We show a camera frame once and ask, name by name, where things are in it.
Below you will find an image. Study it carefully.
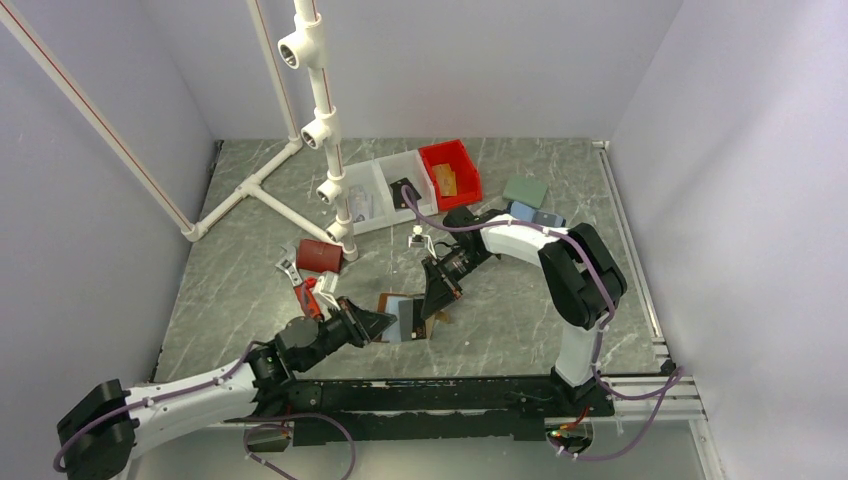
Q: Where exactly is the clear middle plastic bin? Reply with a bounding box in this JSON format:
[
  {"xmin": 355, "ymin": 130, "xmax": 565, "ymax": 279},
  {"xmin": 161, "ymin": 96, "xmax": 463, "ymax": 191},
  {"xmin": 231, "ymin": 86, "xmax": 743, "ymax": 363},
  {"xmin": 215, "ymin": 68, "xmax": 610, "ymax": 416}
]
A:
[{"xmin": 375, "ymin": 150, "xmax": 438, "ymax": 225}]

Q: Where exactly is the orange card in bin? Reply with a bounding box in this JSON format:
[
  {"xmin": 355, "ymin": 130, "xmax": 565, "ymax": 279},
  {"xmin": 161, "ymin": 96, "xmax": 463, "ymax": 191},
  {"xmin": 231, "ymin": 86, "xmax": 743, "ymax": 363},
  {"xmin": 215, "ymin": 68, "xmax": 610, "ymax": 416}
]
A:
[{"xmin": 432, "ymin": 163, "xmax": 457, "ymax": 197}]

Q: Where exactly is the red plastic bin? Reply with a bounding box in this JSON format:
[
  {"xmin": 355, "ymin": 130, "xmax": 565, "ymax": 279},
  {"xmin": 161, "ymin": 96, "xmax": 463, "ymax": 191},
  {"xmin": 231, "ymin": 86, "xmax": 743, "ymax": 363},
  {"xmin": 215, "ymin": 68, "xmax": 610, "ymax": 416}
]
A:
[{"xmin": 418, "ymin": 139, "xmax": 483, "ymax": 212}]

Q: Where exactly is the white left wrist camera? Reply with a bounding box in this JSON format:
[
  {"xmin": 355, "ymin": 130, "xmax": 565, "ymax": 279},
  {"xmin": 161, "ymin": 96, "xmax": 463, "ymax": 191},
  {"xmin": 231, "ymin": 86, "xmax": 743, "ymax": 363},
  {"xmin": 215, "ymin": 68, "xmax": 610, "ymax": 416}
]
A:
[{"xmin": 312, "ymin": 271, "xmax": 339, "ymax": 310}]

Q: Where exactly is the green card holder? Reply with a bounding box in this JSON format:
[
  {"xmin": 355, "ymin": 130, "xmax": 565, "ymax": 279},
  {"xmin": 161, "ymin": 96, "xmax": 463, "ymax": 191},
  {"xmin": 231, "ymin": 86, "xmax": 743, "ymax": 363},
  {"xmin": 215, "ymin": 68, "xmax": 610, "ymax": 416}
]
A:
[{"xmin": 502, "ymin": 175, "xmax": 548, "ymax": 209}]

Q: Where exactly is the clear left plastic bin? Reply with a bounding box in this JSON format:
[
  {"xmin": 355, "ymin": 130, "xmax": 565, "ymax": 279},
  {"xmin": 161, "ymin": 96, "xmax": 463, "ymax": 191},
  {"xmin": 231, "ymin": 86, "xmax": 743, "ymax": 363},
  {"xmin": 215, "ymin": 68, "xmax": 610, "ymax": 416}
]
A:
[{"xmin": 345, "ymin": 160, "xmax": 392, "ymax": 235}]

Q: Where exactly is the black card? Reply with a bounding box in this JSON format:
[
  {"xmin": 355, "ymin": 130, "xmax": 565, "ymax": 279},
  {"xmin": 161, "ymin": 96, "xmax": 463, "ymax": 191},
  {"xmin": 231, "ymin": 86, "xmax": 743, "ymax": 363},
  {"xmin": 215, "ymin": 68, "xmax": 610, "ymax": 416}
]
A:
[
  {"xmin": 410, "ymin": 297, "xmax": 429, "ymax": 340},
  {"xmin": 389, "ymin": 177, "xmax": 420, "ymax": 211}
]

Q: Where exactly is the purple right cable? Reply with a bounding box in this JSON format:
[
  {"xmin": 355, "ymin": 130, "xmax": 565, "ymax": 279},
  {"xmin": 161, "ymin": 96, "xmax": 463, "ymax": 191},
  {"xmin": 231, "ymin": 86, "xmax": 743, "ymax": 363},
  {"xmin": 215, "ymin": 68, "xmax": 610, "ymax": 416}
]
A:
[{"xmin": 399, "ymin": 184, "xmax": 687, "ymax": 463}]

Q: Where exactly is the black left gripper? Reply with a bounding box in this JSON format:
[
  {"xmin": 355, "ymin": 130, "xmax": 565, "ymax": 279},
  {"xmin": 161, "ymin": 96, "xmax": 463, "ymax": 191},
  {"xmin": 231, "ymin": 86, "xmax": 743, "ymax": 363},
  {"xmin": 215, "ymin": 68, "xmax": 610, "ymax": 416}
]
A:
[{"xmin": 297, "ymin": 295, "xmax": 396, "ymax": 372}]

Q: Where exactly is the adjustable wrench red handle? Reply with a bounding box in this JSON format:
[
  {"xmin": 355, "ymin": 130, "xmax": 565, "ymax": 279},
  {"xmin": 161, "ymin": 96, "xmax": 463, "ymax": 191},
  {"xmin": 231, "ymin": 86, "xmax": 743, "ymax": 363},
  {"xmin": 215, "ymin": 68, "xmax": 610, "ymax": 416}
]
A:
[{"xmin": 275, "ymin": 245, "xmax": 324, "ymax": 321}]

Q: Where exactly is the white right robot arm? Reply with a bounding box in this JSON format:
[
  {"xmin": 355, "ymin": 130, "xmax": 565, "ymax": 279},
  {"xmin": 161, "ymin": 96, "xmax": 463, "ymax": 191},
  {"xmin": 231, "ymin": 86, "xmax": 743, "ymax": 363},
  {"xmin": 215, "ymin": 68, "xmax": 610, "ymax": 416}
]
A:
[{"xmin": 421, "ymin": 207, "xmax": 628, "ymax": 415}]

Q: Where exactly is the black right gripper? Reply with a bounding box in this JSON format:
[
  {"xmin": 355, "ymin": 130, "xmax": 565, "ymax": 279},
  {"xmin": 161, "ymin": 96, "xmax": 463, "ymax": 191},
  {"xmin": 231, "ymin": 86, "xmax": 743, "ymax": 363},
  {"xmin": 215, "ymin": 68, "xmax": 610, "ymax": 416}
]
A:
[{"xmin": 421, "ymin": 246, "xmax": 493, "ymax": 320}]

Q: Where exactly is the purple cable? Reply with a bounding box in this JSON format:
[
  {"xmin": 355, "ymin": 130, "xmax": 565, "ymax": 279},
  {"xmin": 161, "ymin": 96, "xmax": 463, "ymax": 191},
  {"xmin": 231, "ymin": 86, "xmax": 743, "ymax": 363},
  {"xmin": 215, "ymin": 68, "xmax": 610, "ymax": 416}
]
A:
[
  {"xmin": 399, "ymin": 184, "xmax": 687, "ymax": 463},
  {"xmin": 52, "ymin": 341, "xmax": 359, "ymax": 480}
]

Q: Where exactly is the dark red card holder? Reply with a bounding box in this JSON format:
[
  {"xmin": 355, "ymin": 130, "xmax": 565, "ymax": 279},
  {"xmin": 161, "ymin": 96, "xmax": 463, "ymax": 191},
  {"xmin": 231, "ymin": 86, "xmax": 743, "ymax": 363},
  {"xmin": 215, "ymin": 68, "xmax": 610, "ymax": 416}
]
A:
[{"xmin": 295, "ymin": 238, "xmax": 344, "ymax": 274}]

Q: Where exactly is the brown leather card holder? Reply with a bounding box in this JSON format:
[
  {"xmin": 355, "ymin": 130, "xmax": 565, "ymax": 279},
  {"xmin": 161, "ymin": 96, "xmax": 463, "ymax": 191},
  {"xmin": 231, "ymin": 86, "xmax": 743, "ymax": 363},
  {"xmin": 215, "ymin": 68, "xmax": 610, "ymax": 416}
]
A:
[{"xmin": 375, "ymin": 293, "xmax": 451, "ymax": 344}]

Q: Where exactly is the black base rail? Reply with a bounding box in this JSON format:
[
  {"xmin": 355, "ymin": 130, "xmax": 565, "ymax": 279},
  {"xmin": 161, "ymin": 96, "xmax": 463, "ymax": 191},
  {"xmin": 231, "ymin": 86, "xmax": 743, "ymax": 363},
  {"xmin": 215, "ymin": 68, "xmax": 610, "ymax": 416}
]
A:
[{"xmin": 243, "ymin": 374, "xmax": 615, "ymax": 446}]

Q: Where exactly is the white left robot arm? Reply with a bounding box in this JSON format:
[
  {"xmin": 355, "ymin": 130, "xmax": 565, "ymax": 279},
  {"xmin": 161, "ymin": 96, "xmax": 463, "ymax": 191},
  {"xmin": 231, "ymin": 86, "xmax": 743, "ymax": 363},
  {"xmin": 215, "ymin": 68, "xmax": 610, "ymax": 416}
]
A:
[{"xmin": 53, "ymin": 297, "xmax": 397, "ymax": 479}]

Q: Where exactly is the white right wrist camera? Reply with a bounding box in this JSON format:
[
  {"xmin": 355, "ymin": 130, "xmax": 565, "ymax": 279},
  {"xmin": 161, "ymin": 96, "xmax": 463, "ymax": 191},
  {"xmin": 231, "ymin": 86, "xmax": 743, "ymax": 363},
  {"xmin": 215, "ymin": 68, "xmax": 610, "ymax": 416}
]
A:
[{"xmin": 407, "ymin": 224, "xmax": 438, "ymax": 259}]

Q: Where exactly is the black card in bin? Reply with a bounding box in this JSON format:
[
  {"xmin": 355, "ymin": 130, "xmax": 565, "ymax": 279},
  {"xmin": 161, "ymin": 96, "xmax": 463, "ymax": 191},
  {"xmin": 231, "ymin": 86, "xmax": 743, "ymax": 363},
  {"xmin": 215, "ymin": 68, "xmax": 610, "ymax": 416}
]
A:
[{"xmin": 389, "ymin": 177, "xmax": 420, "ymax": 211}]

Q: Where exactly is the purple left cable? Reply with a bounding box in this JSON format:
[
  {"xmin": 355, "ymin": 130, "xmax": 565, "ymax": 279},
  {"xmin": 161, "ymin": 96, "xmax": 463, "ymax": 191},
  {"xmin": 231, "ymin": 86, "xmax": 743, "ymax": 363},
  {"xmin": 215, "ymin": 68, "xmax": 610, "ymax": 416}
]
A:
[{"xmin": 52, "ymin": 341, "xmax": 359, "ymax": 480}]

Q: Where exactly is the blue card holder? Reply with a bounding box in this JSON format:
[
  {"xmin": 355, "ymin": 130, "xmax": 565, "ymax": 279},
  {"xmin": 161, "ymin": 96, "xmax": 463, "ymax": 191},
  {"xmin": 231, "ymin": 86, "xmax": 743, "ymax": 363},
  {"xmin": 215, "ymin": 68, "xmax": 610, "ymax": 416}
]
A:
[{"xmin": 507, "ymin": 201, "xmax": 566, "ymax": 228}]

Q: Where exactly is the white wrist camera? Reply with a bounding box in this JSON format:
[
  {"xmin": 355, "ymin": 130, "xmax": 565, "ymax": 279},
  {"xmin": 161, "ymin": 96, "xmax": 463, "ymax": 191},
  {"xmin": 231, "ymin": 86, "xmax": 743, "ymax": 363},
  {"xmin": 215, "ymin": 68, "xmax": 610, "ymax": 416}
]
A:
[
  {"xmin": 407, "ymin": 224, "xmax": 438, "ymax": 259},
  {"xmin": 312, "ymin": 271, "xmax": 339, "ymax": 310}
]

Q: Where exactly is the clear plastic bin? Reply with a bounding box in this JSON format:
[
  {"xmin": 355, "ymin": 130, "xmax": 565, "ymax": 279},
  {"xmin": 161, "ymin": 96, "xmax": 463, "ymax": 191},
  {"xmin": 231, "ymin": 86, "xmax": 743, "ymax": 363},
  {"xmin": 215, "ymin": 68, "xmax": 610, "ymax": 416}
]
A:
[
  {"xmin": 345, "ymin": 160, "xmax": 392, "ymax": 235},
  {"xmin": 375, "ymin": 150, "xmax": 438, "ymax": 225}
]

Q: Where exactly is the white pvc pipe frame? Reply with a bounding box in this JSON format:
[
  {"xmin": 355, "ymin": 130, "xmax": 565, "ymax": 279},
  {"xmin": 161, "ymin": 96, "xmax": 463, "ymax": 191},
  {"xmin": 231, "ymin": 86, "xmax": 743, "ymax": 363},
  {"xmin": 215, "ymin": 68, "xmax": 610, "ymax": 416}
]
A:
[{"xmin": 1, "ymin": 1, "xmax": 337, "ymax": 244}]

